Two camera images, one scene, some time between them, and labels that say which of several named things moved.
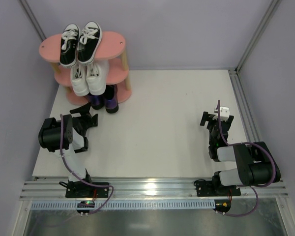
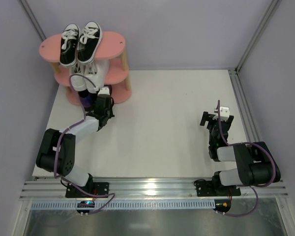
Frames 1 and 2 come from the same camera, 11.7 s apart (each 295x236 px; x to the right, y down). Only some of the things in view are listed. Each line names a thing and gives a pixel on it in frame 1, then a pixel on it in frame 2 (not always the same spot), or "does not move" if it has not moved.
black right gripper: x=214 y=122 does not move
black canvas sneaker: x=69 y=42 does not move
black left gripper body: x=87 y=118 -> x=102 y=101
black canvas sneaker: x=88 y=43 does not move
